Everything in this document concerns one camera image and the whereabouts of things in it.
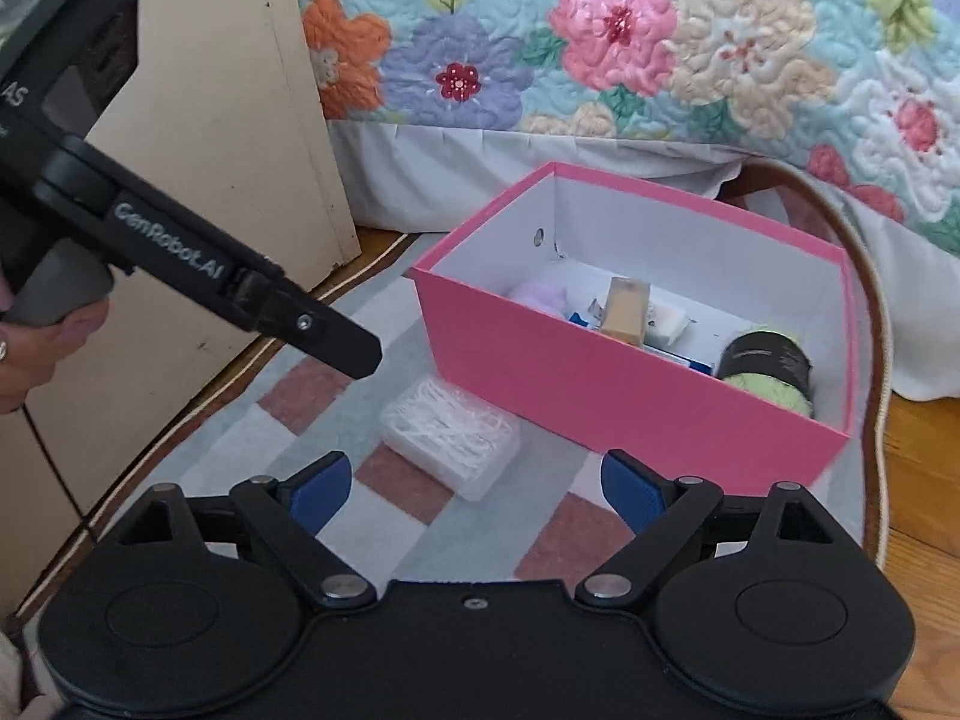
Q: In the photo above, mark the pink storage box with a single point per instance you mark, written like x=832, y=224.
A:
x=730, y=270

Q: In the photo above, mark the beige wooden cabinet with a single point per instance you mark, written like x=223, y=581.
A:
x=222, y=114

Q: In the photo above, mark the white tissue pack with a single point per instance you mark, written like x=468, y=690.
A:
x=665, y=323

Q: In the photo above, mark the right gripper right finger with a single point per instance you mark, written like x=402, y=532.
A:
x=668, y=519

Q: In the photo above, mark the person's left hand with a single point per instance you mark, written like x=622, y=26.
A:
x=30, y=355

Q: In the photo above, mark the purple plush toy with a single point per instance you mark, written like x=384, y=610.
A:
x=545, y=297

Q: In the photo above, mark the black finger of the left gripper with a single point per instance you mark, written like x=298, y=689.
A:
x=315, y=322

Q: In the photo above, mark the blue packet in box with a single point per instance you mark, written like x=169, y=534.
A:
x=681, y=360

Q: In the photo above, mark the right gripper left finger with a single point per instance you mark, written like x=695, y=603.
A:
x=284, y=519

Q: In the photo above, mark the clear cotton swab box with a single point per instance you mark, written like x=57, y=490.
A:
x=462, y=441

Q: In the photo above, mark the green yarn black label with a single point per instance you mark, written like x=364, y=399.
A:
x=770, y=365

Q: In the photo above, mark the foundation bottle gold cap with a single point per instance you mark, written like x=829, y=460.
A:
x=625, y=311

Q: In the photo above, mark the floral quilt bedspread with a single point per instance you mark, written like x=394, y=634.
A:
x=862, y=94

